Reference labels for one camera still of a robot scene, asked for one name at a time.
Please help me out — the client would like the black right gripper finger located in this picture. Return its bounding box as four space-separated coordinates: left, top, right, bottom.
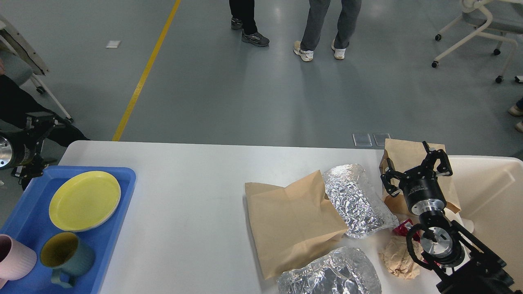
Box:
380 158 409 197
417 141 453 180

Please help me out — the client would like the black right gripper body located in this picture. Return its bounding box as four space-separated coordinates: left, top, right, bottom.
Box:
399 177 447 215

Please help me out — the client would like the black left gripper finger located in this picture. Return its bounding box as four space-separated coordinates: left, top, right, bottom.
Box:
11 159 50 180
25 111 69 145

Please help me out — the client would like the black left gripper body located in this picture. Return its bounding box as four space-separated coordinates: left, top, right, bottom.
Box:
0 130 38 170

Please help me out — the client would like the yellow plastic plate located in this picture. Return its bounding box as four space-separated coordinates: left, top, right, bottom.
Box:
49 171 121 232

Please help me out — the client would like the dark green mug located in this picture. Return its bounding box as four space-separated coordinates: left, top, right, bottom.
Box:
39 232 95 289

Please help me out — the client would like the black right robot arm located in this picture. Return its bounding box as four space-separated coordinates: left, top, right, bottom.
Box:
380 141 514 294

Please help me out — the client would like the small brown paper bag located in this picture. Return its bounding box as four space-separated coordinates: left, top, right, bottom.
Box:
379 139 461 216

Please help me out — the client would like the person in black clothes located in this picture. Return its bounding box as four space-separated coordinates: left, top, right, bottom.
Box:
0 64 88 189

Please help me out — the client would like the clear floor plate right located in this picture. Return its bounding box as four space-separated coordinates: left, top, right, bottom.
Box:
373 133 391 147

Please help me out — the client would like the clear floor plate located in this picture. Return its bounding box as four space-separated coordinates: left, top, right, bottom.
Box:
373 133 391 147
352 133 373 147

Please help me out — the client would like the clear floor plate left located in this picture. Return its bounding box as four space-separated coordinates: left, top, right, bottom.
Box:
352 133 373 147

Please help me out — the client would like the red foil wrapper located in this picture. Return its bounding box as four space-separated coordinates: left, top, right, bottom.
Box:
392 219 420 243

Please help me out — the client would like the upper foil bag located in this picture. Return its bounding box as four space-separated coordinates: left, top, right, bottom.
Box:
322 164 399 239

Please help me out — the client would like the foil bag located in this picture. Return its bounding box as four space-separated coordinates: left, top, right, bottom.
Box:
277 246 382 294
322 164 399 239

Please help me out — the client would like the beige plastic bin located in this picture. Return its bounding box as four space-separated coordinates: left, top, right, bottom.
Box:
449 156 523 290

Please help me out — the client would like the blue plastic tray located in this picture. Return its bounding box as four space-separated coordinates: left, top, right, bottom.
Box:
0 166 136 294

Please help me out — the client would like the white paper cup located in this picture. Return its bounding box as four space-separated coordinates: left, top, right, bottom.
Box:
443 208 474 233

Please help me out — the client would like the crumpled brown paper ball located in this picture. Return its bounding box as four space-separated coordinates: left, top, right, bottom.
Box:
378 236 420 280

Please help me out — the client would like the pink plate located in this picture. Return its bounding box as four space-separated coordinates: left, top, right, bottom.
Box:
76 195 121 232

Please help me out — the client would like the pink ribbed cup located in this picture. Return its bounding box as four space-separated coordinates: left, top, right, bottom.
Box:
0 234 37 288

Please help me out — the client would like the person at right edge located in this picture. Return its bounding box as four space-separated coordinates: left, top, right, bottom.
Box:
507 98 523 133

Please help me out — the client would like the lower foil bag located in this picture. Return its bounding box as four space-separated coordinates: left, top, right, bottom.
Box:
277 246 382 294

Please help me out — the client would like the large brown paper bag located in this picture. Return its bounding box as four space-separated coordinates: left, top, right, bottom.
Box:
245 171 348 279

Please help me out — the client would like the white floor tag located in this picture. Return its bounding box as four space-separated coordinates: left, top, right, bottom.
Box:
106 40 121 49

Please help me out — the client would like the person in grey trousers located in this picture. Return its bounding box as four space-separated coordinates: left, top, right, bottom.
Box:
293 0 362 62

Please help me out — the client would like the white office chair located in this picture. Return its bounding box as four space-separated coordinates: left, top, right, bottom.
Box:
431 0 523 84

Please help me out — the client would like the person in black trousers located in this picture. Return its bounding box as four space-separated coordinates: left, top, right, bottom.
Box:
228 0 270 48

